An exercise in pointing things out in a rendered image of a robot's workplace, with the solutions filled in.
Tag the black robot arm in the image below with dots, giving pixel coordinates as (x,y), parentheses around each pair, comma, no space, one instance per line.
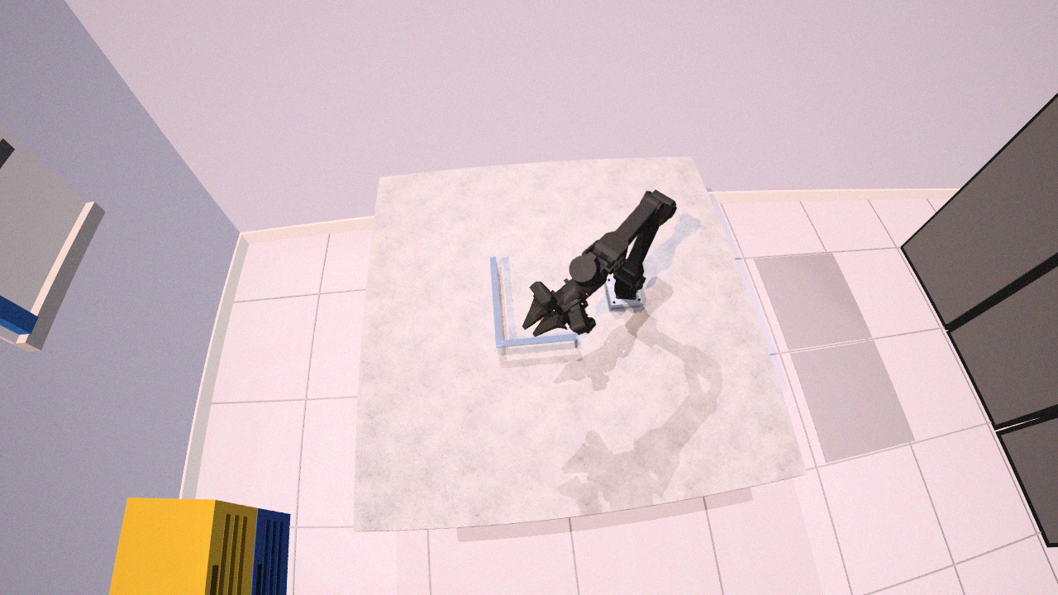
(608,256)

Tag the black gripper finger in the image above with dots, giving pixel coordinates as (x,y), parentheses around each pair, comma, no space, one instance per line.
(548,324)
(536,312)

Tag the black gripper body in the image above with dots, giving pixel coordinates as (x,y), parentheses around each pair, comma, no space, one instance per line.
(552,300)

